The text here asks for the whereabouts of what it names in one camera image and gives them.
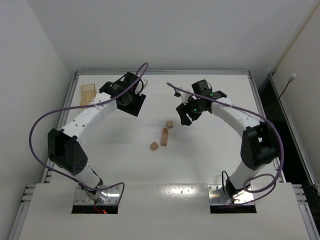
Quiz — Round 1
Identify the wooden block stack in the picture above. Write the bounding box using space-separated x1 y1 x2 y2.
160 134 169 146

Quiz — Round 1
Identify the amber transparent plastic container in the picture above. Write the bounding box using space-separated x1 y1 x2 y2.
80 83 97 106

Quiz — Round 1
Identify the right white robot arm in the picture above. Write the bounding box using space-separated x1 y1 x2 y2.
174 79 280 198

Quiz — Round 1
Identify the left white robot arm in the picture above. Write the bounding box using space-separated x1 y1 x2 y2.
47 72 148 191

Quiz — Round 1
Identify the wooden cube far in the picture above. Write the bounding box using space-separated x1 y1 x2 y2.
166 120 174 129

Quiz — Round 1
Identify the small wooden cube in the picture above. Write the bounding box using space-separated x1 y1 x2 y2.
150 141 159 151

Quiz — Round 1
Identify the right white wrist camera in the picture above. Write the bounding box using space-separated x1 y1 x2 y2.
174 88 192 105

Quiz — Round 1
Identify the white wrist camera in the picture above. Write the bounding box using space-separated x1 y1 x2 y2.
135 78 148 95
174 88 192 105

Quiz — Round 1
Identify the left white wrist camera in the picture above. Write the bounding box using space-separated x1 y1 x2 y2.
135 78 148 95

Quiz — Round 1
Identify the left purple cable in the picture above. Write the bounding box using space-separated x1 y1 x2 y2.
28 62 150 193

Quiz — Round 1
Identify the purple cable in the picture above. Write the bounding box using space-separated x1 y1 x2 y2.
28 62 150 193
166 82 285 206

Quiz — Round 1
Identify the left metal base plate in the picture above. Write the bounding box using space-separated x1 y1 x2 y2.
73 186 122 206

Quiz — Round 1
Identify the metal base plate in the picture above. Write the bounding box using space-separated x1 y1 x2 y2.
73 186 122 206
207 184 255 207

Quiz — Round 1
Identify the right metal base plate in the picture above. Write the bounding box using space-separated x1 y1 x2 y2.
207 184 255 207

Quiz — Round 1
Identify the black wall cable white plug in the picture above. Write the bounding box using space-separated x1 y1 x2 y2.
272 73 297 110

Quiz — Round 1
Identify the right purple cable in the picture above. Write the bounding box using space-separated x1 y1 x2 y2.
166 82 285 206

